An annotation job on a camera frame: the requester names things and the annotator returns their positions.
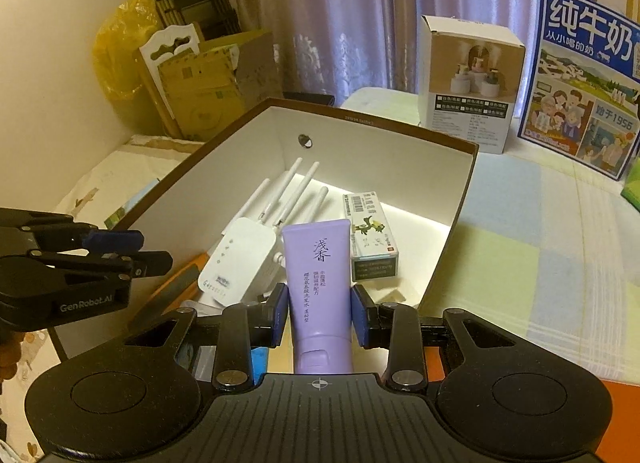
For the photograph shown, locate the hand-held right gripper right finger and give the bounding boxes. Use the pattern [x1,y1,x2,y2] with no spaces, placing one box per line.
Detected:
[350,284,518,393]

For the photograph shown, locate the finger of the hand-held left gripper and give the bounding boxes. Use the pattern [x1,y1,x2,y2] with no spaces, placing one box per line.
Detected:
[20,217,145,250]
[32,251,174,278]

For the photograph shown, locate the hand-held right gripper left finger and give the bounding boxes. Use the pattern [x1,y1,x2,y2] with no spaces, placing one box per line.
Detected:
[122,284,290,394]

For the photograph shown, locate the orange utility knife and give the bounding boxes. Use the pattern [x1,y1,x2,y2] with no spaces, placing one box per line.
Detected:
[145,253,208,314]

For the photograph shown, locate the purple cosmetic tube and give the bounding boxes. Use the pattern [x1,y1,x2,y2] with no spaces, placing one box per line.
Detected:
[281,218,355,375]

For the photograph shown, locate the white wifi repeater with antennas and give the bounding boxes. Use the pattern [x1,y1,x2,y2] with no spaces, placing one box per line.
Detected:
[197,157,331,309]

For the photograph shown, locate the white ointment box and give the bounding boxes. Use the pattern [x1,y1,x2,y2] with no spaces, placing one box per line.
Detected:
[342,190,401,281]

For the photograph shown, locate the brown cardboard box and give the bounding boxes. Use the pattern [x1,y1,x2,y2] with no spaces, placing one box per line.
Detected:
[50,98,480,374]

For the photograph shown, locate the white box with green picture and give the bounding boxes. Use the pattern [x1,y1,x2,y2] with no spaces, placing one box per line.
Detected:
[102,178,163,234]

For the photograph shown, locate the stacked brown cardboard boxes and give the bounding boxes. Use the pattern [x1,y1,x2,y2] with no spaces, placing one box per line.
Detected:
[137,30,288,141]

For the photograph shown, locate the yellow plastic bag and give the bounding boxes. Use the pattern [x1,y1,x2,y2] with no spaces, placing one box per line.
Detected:
[94,0,163,104]

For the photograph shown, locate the pastel plaid tablecloth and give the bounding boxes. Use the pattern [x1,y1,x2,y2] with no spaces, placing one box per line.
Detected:
[340,87,640,384]

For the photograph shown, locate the white carved board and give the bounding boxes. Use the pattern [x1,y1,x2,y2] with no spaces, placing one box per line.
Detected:
[139,24,201,74]

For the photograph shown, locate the white humidifier product box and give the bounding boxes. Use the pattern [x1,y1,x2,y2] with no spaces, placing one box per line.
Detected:
[417,14,527,154]

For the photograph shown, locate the purple patterned curtain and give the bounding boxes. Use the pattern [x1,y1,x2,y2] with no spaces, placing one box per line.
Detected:
[205,0,598,108]

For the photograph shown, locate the pack of green tissue packets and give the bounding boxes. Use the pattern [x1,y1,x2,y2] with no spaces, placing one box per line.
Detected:
[620,180,640,214]

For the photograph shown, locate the blue milk carton box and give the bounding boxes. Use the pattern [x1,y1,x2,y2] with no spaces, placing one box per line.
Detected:
[517,0,640,182]

